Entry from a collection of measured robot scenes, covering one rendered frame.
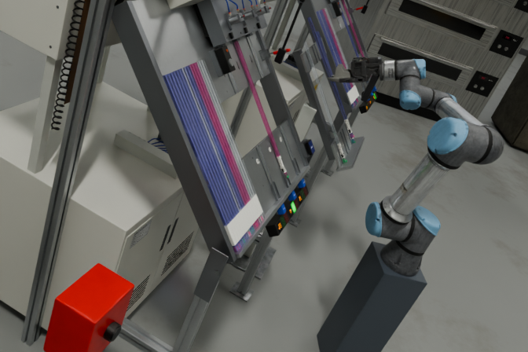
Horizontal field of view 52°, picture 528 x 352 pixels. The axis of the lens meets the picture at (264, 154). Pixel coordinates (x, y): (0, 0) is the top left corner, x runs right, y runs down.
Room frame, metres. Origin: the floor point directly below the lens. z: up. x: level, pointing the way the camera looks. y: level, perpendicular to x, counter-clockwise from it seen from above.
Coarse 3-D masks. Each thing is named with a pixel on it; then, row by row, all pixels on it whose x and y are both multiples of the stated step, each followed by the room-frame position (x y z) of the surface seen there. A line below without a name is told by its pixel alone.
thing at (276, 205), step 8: (304, 168) 1.77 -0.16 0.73; (296, 176) 1.70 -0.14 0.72; (296, 184) 1.64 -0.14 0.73; (288, 192) 1.56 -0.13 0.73; (280, 200) 1.49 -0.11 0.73; (272, 208) 1.44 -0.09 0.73; (272, 216) 1.39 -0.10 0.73; (264, 224) 1.33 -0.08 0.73; (256, 232) 1.28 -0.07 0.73; (248, 240) 1.23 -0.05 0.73; (240, 248) 1.18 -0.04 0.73; (240, 256) 1.15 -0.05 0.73
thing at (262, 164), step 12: (276, 132) 1.70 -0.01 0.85; (288, 132) 1.80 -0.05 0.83; (264, 144) 1.59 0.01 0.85; (288, 144) 1.75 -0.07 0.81; (252, 156) 1.48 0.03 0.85; (264, 156) 1.55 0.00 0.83; (276, 156) 1.62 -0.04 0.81; (288, 156) 1.71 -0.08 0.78; (300, 156) 1.81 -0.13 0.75; (252, 168) 1.45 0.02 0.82; (264, 168) 1.51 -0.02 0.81; (276, 168) 1.59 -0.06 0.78; (288, 168) 1.68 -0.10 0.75; (300, 168) 1.77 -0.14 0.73; (252, 180) 1.42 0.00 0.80; (264, 180) 1.49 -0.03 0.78; (276, 180) 1.56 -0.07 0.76; (288, 180) 1.63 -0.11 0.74; (264, 192) 1.45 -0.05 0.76; (276, 192) 1.52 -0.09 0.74; (264, 204) 1.42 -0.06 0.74
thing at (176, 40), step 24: (144, 0) 1.32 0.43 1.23; (144, 24) 1.27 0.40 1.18; (168, 24) 1.37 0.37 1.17; (192, 24) 1.49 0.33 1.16; (168, 48) 1.32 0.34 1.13; (192, 48) 1.43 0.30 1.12; (216, 48) 1.56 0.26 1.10; (240, 48) 1.71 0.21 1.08; (168, 72) 1.27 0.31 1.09; (216, 72) 1.50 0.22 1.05; (240, 72) 1.64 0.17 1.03; (264, 72) 1.81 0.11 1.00
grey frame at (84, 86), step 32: (96, 0) 1.20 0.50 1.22; (96, 32) 1.20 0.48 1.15; (96, 64) 1.22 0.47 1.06; (64, 128) 1.20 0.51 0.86; (64, 160) 1.21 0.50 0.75; (64, 192) 1.20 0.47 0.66; (256, 256) 1.83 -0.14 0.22; (32, 288) 1.20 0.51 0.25; (32, 320) 1.20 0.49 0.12; (192, 320) 1.11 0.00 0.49
